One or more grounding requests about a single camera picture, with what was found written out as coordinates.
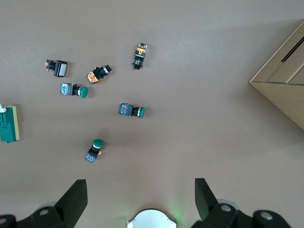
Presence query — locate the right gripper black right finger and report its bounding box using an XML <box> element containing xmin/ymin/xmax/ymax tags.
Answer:
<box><xmin>192</xmin><ymin>178</ymin><xmax>295</xmax><ymax>228</ymax></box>

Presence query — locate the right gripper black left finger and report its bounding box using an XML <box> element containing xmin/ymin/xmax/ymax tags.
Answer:
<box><xmin>0</xmin><ymin>179</ymin><xmax>88</xmax><ymax>228</ymax></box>

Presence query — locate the green load switch white handle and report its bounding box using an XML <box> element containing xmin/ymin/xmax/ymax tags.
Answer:
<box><xmin>0</xmin><ymin>104</ymin><xmax>21</xmax><ymax>143</ymax></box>

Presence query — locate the green push button blue block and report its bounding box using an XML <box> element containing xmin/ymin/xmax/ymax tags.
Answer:
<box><xmin>85</xmin><ymin>139</ymin><xmax>105</xmax><ymax>164</ymax></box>
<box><xmin>119</xmin><ymin>103</ymin><xmax>146</xmax><ymax>119</ymax></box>
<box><xmin>60</xmin><ymin>82</ymin><xmax>89</xmax><ymax>99</ymax></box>

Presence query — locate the brown table mat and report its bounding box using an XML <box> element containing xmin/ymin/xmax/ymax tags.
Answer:
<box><xmin>0</xmin><ymin>0</ymin><xmax>304</xmax><ymax>228</ymax></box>

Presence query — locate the brown cardboard box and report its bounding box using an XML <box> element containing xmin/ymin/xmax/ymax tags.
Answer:
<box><xmin>248</xmin><ymin>20</ymin><xmax>304</xmax><ymax>131</ymax></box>

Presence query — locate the black selector switch orange block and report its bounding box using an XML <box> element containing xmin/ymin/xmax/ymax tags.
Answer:
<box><xmin>132</xmin><ymin>42</ymin><xmax>148</xmax><ymax>70</ymax></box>
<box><xmin>85</xmin><ymin>64</ymin><xmax>112</xmax><ymax>85</ymax></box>

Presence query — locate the black switch red tip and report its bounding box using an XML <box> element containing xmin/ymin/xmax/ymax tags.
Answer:
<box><xmin>44</xmin><ymin>59</ymin><xmax>68</xmax><ymax>78</ymax></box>

